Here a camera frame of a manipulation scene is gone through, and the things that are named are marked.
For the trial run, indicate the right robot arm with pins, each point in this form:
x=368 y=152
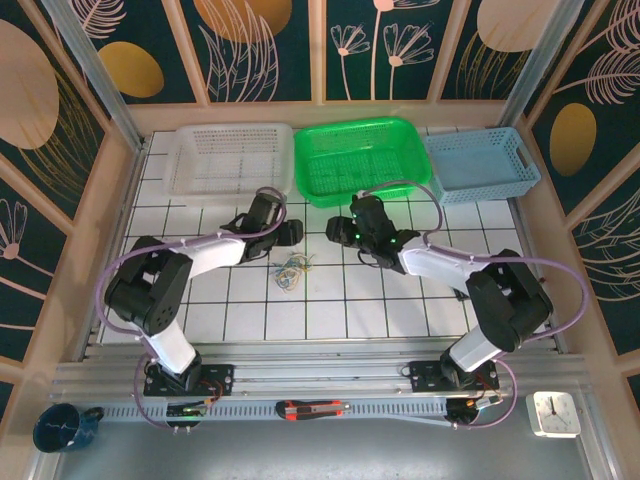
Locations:
x=440 y=265

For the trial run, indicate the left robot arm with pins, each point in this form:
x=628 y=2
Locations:
x=215 y=255

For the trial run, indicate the white perforated plastic basket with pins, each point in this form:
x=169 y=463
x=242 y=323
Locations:
x=230 y=160

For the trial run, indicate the green perforated plastic basket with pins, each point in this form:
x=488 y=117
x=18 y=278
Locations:
x=360 y=160

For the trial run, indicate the light blue perforated basket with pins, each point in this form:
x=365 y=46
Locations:
x=480 y=160

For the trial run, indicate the red black utility knife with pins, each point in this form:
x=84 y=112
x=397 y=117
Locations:
x=312 y=410

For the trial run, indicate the small electronics board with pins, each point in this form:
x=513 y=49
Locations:
x=187 y=410
x=470 y=407

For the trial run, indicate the white square clock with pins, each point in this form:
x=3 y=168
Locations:
x=554 y=414

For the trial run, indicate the dark blue mug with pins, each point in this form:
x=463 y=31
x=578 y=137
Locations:
x=57 y=430

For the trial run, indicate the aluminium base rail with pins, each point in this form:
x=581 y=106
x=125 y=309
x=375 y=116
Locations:
x=320 y=372

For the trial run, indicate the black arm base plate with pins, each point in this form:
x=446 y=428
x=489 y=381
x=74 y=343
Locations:
x=220 y=380
x=422 y=375

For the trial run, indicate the aluminium frame post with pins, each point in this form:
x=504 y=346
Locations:
x=102 y=85
x=542 y=60

